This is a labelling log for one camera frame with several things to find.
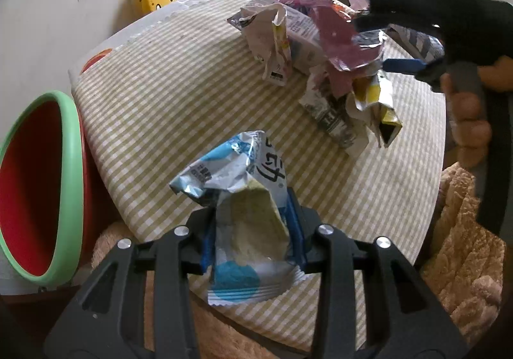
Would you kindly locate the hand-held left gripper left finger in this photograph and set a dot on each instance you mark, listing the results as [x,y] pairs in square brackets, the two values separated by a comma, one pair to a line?
[206,250]

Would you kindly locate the blue white snack wrapper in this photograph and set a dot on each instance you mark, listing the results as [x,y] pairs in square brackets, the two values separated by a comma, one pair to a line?
[248,222]

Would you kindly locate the silver crumpled wrapper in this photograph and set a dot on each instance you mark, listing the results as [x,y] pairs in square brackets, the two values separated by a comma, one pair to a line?
[256,28]

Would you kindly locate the yellow white wrapper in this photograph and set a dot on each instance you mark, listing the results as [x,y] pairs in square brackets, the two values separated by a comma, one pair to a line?
[380,102]

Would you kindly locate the grey striped wrapper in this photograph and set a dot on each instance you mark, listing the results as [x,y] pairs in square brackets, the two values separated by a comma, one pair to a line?
[328,118]

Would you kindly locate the white printed pouch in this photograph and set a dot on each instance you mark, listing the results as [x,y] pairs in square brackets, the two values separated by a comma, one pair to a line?
[304,38]

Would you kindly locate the red bin with green rim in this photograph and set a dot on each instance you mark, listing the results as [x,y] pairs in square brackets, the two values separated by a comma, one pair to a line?
[36,182]

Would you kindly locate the person's right hand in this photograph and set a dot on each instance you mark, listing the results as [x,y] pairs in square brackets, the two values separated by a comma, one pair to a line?
[469,130]

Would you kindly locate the checked tablecloth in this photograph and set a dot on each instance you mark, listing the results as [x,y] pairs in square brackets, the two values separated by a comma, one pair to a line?
[160,102]

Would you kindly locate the mauve plastic wrapper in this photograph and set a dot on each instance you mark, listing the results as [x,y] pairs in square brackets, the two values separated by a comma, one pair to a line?
[340,38]

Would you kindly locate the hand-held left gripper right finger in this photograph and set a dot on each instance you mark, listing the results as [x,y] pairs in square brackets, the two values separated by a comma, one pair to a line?
[295,234]

